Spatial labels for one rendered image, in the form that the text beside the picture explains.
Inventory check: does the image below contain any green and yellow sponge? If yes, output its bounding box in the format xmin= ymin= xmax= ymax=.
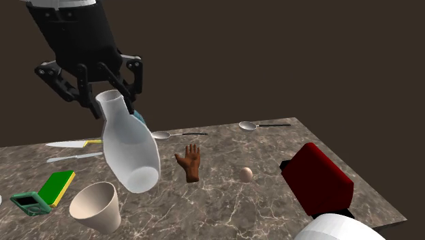
xmin=37 ymin=170 xmax=76 ymax=209

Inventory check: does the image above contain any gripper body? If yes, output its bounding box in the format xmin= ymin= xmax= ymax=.
xmin=25 ymin=0 xmax=124 ymax=83

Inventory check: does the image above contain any brown egg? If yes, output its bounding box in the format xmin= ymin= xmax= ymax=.
xmin=238 ymin=166 xmax=254 ymax=184

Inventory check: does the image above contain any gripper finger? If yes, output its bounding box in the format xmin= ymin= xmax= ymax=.
xmin=97 ymin=54 xmax=144 ymax=114
xmin=34 ymin=60 xmax=101 ymax=120

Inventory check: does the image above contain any brown hand figure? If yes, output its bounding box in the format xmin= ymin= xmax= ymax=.
xmin=174 ymin=143 xmax=202 ymax=183

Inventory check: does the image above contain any teal object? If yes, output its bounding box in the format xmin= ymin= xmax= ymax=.
xmin=132 ymin=110 xmax=147 ymax=125

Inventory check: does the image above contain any knife with yellow handle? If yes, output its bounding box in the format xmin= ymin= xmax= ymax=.
xmin=45 ymin=139 xmax=104 ymax=149

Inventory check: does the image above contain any white vase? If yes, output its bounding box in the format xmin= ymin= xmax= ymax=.
xmin=95 ymin=89 xmax=162 ymax=194

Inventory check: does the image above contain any green music player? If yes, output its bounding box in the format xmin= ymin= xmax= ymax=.
xmin=9 ymin=191 xmax=52 ymax=218

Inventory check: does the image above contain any silver spoon with black handle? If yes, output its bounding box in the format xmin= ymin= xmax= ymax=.
xmin=151 ymin=130 xmax=208 ymax=140
xmin=238 ymin=121 xmax=292 ymax=132

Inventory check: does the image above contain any beige cup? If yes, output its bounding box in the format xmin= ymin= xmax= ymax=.
xmin=69 ymin=181 xmax=123 ymax=235

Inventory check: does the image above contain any silver table knife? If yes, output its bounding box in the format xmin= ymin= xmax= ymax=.
xmin=46 ymin=151 xmax=104 ymax=164

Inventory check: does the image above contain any red toaster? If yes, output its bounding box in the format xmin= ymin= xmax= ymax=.
xmin=279 ymin=142 xmax=355 ymax=219

